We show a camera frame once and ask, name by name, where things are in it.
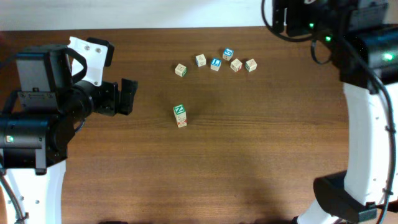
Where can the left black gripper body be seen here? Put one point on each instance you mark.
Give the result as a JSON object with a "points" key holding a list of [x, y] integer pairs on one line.
{"points": [[106, 94]]}

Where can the wooden block red trim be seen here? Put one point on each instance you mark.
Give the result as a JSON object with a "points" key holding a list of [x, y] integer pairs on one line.
{"points": [[180, 115]]}

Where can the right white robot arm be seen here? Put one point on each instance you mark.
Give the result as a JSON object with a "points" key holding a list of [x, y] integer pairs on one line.
{"points": [[364, 49]]}

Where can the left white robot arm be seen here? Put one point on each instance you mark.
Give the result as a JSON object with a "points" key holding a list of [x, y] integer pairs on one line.
{"points": [[34, 146]]}

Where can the wooden block green edge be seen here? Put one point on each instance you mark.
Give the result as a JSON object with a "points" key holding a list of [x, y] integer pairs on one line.
{"points": [[250, 65]]}

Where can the wooden block green side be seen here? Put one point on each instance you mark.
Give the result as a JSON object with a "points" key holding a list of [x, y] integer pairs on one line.
{"points": [[180, 70]]}

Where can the wooden block red edge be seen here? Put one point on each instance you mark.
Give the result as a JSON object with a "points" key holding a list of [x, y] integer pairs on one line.
{"points": [[236, 65]]}

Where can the blue S wooden block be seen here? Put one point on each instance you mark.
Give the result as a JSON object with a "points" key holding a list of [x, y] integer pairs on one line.
{"points": [[228, 54]]}

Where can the blue L wooden block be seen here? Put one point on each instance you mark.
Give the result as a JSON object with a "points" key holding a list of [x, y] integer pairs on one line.
{"points": [[215, 64]]}

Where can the plain wooden block top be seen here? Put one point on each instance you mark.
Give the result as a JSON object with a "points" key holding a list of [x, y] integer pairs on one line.
{"points": [[200, 60]]}

